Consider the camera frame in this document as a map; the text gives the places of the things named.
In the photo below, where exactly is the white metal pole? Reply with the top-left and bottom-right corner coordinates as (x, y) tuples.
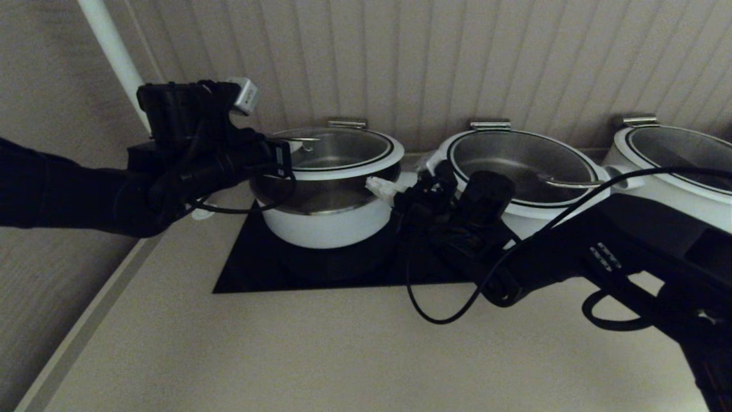
(77, 0), (217, 221)

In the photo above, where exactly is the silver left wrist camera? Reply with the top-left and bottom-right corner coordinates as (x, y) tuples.
(226, 77), (259, 117)

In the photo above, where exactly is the wide black induction cooktop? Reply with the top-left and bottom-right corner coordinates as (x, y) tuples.
(213, 197), (515, 294)

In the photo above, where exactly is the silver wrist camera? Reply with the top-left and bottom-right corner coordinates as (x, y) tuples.
(226, 77), (259, 117)
(416, 150), (445, 174)

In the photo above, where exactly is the black right arm cable loop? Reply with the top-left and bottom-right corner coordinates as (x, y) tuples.
(582, 289), (655, 332)

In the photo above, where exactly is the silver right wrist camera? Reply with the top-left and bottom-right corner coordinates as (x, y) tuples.
(416, 150), (445, 174)

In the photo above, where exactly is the white round cooking pot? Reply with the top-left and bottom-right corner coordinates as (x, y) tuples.
(250, 154), (420, 250)
(436, 131), (608, 248)
(600, 127), (732, 235)

